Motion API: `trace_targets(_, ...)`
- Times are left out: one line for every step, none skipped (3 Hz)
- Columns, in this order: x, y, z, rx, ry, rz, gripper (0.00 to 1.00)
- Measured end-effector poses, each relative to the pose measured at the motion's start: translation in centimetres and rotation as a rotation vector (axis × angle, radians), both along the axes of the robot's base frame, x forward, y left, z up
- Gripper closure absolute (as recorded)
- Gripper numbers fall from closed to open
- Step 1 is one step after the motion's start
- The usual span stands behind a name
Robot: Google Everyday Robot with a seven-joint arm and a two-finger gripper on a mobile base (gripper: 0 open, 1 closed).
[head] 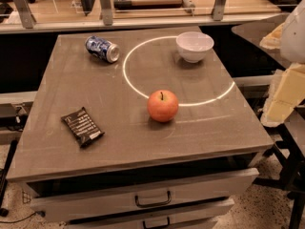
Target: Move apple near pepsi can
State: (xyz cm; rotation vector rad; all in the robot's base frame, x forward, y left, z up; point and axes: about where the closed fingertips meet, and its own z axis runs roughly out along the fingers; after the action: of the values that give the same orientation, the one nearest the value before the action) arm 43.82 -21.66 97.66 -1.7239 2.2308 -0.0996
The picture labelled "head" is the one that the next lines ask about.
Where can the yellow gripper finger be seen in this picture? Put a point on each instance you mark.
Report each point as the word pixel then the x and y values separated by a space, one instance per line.
pixel 287 90
pixel 272 40

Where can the red apple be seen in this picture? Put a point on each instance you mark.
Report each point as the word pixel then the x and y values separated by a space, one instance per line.
pixel 162 106

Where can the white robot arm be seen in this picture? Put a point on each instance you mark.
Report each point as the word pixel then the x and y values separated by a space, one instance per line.
pixel 292 45

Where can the blue pepsi can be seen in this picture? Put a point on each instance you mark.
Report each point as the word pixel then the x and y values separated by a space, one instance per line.
pixel 102 48

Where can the white bowl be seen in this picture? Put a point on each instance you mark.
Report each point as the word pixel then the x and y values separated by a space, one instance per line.
pixel 192 46

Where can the black metal stand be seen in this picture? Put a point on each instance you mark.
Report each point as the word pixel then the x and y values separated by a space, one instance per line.
pixel 290 152

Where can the grey drawer cabinet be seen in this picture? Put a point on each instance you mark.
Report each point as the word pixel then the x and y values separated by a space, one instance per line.
pixel 214 131

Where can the black snack bar wrapper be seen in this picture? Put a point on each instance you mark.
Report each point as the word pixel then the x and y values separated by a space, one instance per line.
pixel 82 127

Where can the lower drawer with handle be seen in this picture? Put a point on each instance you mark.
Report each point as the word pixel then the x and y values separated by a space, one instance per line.
pixel 200 215

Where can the drawer with handle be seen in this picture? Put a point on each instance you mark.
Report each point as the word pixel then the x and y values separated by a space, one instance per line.
pixel 200 215
pixel 144 196

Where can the top drawer with handle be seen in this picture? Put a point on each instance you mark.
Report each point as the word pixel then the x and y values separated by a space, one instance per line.
pixel 144 196

